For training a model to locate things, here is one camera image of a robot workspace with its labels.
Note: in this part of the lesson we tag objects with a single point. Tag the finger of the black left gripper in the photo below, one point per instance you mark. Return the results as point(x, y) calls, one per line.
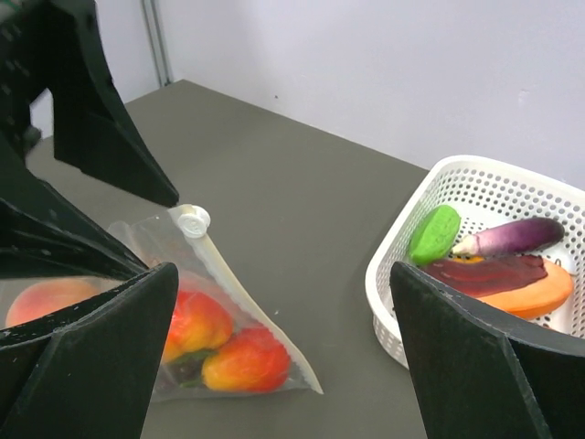
point(43, 235)

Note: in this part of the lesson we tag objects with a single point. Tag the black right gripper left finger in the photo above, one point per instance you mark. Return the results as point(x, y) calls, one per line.
point(88, 370)

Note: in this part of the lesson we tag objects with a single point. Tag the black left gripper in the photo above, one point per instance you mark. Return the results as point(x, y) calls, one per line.
point(92, 129)

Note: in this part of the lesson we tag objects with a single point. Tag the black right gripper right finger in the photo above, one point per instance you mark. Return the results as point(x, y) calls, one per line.
point(479, 372)

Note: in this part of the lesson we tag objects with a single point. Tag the clear zip top bag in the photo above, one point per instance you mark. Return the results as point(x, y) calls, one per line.
point(180, 236)

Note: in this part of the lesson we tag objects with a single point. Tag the fake peach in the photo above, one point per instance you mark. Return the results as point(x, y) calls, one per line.
point(46, 297)

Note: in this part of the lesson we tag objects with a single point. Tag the dark purple fake grapes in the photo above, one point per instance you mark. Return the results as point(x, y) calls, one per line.
point(183, 372)

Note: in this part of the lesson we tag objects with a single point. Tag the fake papaya half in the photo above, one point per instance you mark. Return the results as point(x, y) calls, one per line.
point(527, 286)

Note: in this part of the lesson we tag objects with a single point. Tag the purple fake eggplant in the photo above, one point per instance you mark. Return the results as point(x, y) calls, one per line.
point(519, 236)

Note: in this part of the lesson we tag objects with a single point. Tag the green fake vegetable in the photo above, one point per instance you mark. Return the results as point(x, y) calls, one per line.
point(434, 235)

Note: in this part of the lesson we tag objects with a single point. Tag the red yellow fake mango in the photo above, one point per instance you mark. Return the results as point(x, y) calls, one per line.
point(252, 361)

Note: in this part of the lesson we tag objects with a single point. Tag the white perforated plastic basket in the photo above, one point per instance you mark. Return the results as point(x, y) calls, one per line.
point(486, 193)

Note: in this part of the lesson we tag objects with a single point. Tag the aluminium frame post left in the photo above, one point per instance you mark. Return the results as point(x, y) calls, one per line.
point(156, 36)

